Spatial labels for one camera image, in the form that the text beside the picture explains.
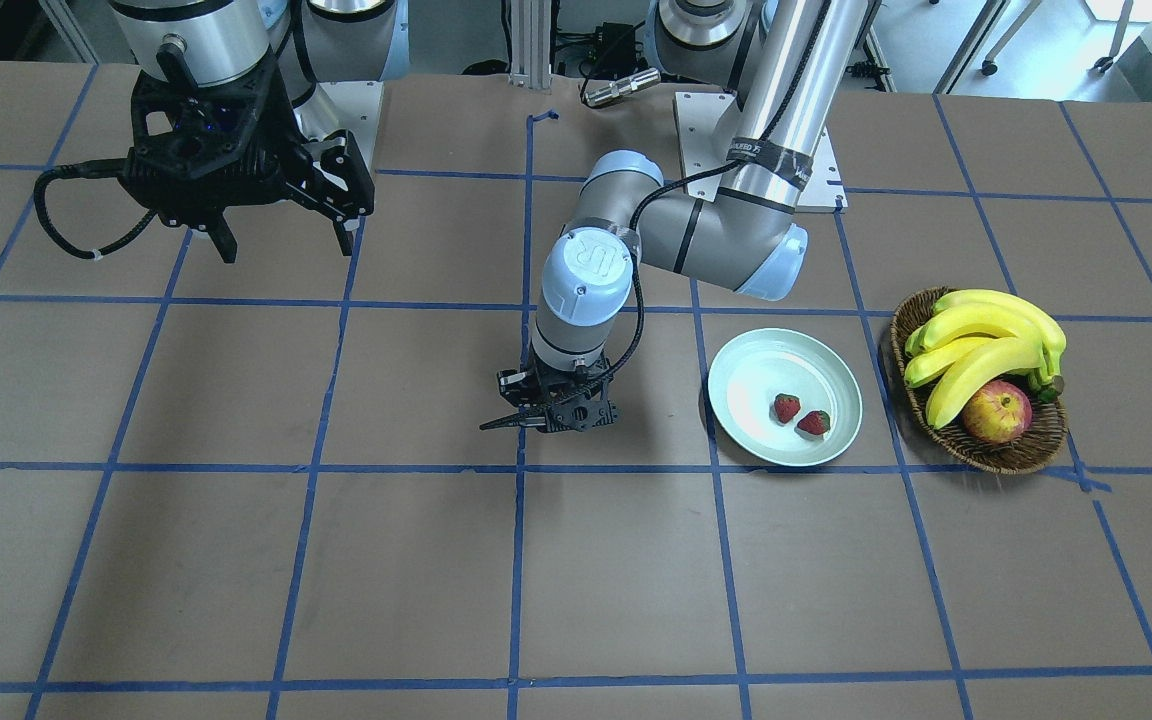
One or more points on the red apple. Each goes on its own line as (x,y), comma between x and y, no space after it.
(997,413)

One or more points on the red strawberry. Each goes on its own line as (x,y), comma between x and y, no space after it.
(815,424)
(785,408)

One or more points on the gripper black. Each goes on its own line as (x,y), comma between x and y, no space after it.
(279,116)
(547,379)

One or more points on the light green plate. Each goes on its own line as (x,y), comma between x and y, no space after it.
(752,368)

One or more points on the wicker basket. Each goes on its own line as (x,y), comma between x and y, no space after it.
(1032,451)

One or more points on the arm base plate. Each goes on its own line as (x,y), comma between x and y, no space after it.
(342,106)
(816,170)

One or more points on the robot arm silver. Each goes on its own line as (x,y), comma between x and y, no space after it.
(194,44)
(729,221)

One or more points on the yellow banana bunch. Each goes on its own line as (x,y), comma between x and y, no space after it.
(970,338)

